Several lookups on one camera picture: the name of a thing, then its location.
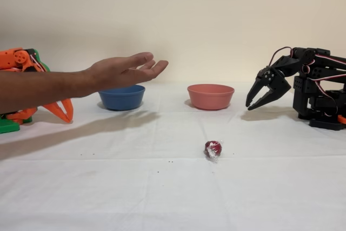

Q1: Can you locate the red candy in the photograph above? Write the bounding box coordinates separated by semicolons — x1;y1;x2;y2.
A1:
204;139;224;164

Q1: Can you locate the person's bare forearm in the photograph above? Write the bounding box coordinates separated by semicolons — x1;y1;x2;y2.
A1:
0;69;90;115

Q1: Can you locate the person's bare hand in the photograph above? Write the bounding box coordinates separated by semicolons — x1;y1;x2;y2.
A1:
85;51;169;94

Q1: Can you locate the pink plastic bowl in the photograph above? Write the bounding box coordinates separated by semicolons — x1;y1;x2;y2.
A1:
187;84;235;111

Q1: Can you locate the blue plastic bowl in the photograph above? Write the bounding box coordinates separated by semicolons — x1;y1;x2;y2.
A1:
97;84;146;111

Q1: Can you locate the white tablecloth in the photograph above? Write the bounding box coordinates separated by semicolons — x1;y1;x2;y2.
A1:
0;81;346;231

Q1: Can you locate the red white gripper servo cable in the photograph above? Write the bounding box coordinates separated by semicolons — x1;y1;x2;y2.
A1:
270;47;294;66

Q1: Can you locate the orange arm servo cable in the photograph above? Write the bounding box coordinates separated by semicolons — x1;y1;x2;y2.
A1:
29;52;51;74

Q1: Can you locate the red white arm servo cable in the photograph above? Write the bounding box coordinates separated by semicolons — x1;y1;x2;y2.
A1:
298;54;346;118

